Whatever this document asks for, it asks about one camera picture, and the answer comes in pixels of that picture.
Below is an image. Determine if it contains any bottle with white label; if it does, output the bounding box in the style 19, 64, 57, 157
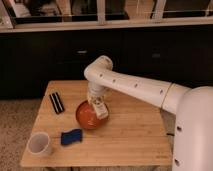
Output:
87, 95, 109, 119

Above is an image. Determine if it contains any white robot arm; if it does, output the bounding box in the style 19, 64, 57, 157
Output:
84, 55, 213, 171

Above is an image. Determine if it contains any orange ceramic bowl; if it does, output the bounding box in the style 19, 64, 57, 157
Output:
76, 101, 108, 130

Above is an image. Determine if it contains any black rectangular block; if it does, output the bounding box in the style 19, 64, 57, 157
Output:
49, 92, 65, 114

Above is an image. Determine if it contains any blue sponge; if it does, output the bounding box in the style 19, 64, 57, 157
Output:
61, 129, 83, 145

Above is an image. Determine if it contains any wooden table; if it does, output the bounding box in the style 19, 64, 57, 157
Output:
21, 81, 172, 167

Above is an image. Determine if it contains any white cup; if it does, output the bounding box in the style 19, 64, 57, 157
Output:
27, 132, 52, 157

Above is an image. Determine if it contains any dark cabinet with drawers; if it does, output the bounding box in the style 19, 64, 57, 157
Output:
0, 25, 213, 99

